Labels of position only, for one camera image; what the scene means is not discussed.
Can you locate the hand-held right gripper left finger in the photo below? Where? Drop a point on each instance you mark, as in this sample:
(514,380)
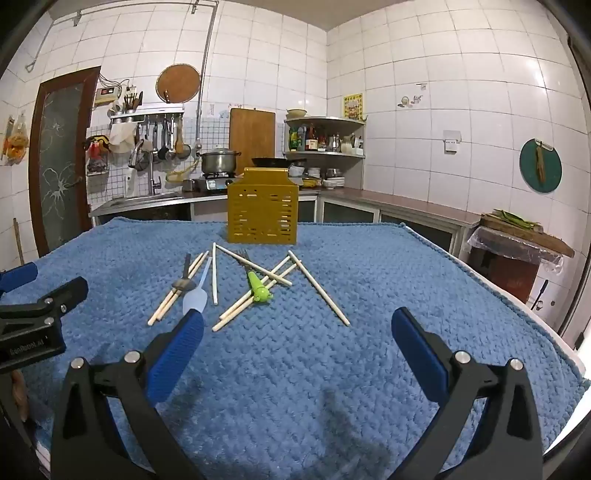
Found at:
(178,355)

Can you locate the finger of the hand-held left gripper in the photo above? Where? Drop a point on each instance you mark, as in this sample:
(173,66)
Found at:
(64,295)
(18,277)

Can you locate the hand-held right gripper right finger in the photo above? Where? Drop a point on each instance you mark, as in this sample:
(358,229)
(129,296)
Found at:
(418,355)

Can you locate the translucent plastic spoon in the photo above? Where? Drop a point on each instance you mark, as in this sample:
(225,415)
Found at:
(194,300)

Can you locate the yellow slotted utensil holder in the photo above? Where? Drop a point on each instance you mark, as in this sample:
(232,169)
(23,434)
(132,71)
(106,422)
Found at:
(261,207)

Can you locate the person's left hand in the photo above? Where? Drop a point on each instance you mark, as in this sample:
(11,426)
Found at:
(18,392)

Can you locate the blue knitted blanket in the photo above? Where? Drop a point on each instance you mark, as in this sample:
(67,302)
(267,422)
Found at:
(300,378)

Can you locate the red bin with clear bag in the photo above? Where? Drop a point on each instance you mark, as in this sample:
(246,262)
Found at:
(508,272)

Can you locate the brown door with frosted glass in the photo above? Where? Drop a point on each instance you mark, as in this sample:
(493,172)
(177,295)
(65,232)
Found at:
(60,161)

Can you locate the steel sink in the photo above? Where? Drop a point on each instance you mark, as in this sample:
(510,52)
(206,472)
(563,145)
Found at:
(147,199)

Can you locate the hanging plastic bags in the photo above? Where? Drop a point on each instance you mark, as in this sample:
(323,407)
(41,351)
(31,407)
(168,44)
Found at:
(16,141)

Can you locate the steel faucet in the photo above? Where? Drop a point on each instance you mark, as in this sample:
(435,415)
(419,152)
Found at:
(156,184)

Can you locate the red and yellow bag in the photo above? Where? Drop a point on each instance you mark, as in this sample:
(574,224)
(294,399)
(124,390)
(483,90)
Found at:
(97,145)

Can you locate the thick wooden chopping block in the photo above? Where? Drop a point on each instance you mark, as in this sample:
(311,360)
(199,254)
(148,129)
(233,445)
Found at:
(521,237)

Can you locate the small steel cup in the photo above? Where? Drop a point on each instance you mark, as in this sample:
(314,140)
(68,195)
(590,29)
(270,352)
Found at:
(187,185)

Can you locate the white hanging cloth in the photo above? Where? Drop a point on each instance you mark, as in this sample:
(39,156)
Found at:
(121,138)

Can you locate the green vegetables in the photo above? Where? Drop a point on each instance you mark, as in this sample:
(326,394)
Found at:
(517,219)

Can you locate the gas stove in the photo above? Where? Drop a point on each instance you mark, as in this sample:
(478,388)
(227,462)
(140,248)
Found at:
(210,183)

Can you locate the hanging black ladle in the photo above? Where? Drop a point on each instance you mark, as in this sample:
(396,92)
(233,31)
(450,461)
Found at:
(162,147)

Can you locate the stack of bowls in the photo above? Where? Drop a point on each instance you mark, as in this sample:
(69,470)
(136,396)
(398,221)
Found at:
(330,181)

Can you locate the steel cooking pot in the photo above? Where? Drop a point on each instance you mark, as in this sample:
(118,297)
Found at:
(220,161)

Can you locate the white electrical box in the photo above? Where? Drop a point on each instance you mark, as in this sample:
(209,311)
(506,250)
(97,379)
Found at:
(105,94)

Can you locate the knives in rack holder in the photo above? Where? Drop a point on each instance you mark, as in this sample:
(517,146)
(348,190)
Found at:
(134,100)

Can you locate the green round cutting board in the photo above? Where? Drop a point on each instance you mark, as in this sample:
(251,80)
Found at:
(528,170)

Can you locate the black frying pan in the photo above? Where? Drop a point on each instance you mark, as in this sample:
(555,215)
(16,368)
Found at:
(274,162)

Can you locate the steel corner shelf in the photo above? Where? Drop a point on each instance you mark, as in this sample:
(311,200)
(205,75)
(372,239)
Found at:
(332,155)

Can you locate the wooden cutting board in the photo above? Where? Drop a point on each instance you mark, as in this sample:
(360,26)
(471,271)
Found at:
(252,134)

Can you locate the round bamboo lid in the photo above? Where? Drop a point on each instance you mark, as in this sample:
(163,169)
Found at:
(178,83)

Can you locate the row of sauce bottles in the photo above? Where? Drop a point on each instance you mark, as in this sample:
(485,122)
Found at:
(311,138)

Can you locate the pale bowl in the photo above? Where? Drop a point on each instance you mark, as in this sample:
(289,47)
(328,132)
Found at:
(296,113)

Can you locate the steel wall utensil rack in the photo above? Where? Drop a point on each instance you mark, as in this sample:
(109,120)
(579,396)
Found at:
(157,110)

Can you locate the white wall socket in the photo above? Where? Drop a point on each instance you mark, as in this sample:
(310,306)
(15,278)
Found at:
(451,141)

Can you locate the wall hooks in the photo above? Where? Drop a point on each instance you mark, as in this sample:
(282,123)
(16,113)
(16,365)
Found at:
(411,100)

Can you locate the yellow wall picture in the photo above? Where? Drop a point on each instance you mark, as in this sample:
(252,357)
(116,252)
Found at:
(353,107)

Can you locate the metal wall pipe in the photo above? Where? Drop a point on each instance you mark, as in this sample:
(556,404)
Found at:
(206,55)

